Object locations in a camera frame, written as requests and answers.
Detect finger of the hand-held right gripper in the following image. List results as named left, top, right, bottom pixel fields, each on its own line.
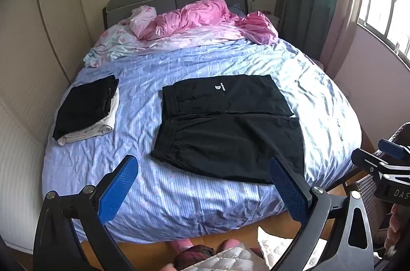
left=378, top=138, right=410, bottom=160
left=351, top=148, right=410, bottom=178

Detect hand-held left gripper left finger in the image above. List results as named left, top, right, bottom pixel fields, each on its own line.
left=33, top=155, right=139, bottom=271

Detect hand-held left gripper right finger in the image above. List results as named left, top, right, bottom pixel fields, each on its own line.
left=268, top=156, right=375, bottom=271

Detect black pants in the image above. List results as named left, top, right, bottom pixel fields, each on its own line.
left=150, top=74, right=305, bottom=185

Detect person's right hand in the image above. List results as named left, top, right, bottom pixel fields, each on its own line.
left=386, top=203, right=405, bottom=256

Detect wicker chair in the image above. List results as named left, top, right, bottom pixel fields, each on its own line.
left=343, top=122, right=410, bottom=260

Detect white crumpled cloth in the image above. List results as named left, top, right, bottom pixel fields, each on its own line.
left=258, top=225, right=322, bottom=271

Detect folded white clothes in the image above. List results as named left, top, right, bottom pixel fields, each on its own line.
left=48, top=88, right=121, bottom=146

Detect blue striped bedsheet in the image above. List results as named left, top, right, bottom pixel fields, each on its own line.
left=42, top=34, right=363, bottom=245

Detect folded black clothes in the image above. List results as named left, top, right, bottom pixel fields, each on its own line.
left=52, top=75, right=120, bottom=141

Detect white quilted cloth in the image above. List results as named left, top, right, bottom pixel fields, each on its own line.
left=191, top=245, right=258, bottom=271

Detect dark red plaid cloth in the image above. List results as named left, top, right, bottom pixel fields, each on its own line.
left=174, top=244, right=214, bottom=270

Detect window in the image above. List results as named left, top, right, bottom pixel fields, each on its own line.
left=356, top=0, right=410, bottom=70

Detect beige curtain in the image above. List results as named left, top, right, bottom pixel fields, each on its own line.
left=320, top=0, right=366, bottom=77

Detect pink crumpled duvet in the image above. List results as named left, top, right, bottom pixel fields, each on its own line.
left=84, top=23, right=244, bottom=68

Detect white wardrobe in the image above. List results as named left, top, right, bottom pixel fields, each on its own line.
left=0, top=0, right=107, bottom=255

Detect white nightstand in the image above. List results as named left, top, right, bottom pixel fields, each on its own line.
left=265, top=13, right=283, bottom=35

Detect pale pink floral pillow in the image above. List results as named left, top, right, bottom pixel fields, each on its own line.
left=130, top=6, right=158, bottom=37

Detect grey blue pillow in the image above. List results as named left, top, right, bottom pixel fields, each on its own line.
left=227, top=3, right=249, bottom=17

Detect pink satin blanket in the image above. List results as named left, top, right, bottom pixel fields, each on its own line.
left=130, top=0, right=279, bottom=45

